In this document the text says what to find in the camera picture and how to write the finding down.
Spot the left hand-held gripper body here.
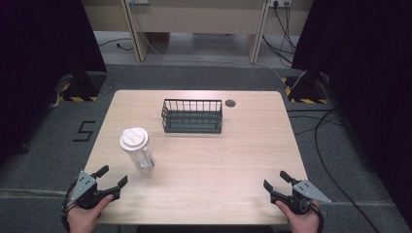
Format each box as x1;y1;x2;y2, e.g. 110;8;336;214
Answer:
68;170;115;210

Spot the person's right hand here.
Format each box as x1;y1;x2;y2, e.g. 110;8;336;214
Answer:
275;199;322;233

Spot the person's left hand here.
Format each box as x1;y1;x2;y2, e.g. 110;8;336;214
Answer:
66;193;115;233

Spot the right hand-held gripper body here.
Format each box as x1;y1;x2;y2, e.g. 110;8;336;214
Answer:
271;180;332;216

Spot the clear bottle with white lid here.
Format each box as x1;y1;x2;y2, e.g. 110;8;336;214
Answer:
120;126;156;173

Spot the beige wooden desk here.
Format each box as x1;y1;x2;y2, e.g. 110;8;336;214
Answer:
81;0;315;64

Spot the white wall socket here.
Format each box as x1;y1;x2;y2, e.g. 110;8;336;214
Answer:
268;0;292;9

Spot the black wrist strap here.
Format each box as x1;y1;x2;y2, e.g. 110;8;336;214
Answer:
59;186;79;233
310;202;326;233

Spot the black wire basket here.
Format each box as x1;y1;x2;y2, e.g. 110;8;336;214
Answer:
160;98;223;135

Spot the black and yellow striped base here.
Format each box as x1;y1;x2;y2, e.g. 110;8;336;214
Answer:
57;71;108;103
281;75;330;105

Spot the black cable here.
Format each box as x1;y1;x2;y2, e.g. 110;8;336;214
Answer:
287;108;381;233
261;2;297;66

